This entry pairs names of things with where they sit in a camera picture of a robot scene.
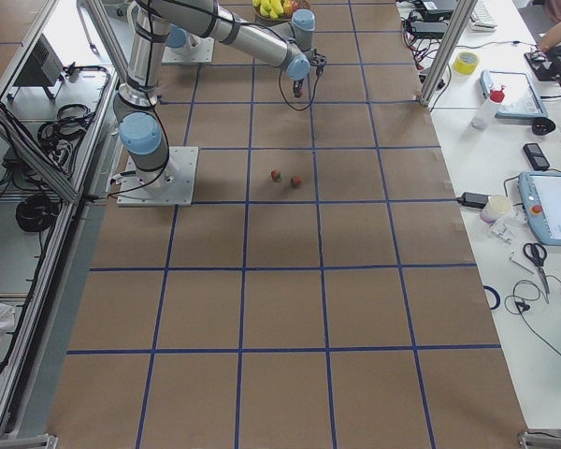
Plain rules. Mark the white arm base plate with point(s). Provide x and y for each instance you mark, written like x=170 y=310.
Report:
x=175 y=186

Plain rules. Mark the blue teach pendant near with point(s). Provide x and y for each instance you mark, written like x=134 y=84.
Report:
x=541 y=197

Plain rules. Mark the red yellow apple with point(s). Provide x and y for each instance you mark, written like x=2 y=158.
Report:
x=289 y=7

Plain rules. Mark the white paper cup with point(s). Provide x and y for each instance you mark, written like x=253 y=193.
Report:
x=496 y=207

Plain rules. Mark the red strawberry upper right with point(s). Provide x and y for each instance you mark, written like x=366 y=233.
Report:
x=275 y=175

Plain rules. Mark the grey electronics box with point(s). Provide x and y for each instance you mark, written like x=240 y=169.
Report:
x=42 y=69

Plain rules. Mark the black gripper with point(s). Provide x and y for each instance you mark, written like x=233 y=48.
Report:
x=299 y=86

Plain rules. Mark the yellow banana bunch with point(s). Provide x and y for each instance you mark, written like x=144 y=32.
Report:
x=271 y=9

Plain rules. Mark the black small bowl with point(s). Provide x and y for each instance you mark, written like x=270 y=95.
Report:
x=542 y=126

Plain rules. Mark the black phone device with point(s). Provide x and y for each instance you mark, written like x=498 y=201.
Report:
x=536 y=157

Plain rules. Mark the white red-capped bottle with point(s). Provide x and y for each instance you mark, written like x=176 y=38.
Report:
x=487 y=112

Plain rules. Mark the blue teach pendant far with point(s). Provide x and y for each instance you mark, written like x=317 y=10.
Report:
x=522 y=100

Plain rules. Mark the yellow tape roll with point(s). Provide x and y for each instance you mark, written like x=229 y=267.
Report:
x=465 y=62

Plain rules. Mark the black power adapter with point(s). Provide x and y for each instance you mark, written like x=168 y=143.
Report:
x=473 y=200

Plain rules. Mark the black handled scissors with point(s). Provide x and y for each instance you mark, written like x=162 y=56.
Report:
x=537 y=254

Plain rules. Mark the aluminium frame post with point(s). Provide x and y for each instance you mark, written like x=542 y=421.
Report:
x=455 y=29

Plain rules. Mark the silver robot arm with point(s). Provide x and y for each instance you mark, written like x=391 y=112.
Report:
x=284 y=46
x=181 y=40

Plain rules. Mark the brown wicker basket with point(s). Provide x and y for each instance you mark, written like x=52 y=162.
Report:
x=302 y=5

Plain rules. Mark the blue teach pendant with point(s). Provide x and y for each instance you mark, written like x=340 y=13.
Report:
x=522 y=100
x=541 y=197

